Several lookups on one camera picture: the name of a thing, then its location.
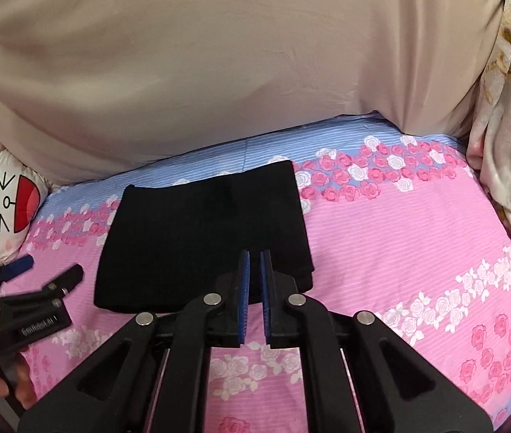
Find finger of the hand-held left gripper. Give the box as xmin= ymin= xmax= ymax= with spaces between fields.
xmin=0 ymin=264 xmax=85 ymax=304
xmin=0 ymin=255 xmax=35 ymax=290

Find pink floral bed sheet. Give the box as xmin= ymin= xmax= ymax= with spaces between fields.
xmin=0 ymin=110 xmax=511 ymax=433

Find beige flower print cloth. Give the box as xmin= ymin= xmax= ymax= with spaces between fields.
xmin=466 ymin=0 xmax=511 ymax=250

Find black pants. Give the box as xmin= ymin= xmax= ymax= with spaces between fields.
xmin=93 ymin=159 xmax=316 ymax=315

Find beige curtain cloth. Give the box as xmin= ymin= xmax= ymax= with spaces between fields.
xmin=0 ymin=0 xmax=511 ymax=189

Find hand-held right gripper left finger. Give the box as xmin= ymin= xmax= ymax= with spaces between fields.
xmin=17 ymin=250 xmax=252 ymax=433

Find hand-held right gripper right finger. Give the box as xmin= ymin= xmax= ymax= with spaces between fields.
xmin=260 ymin=249 xmax=495 ymax=433

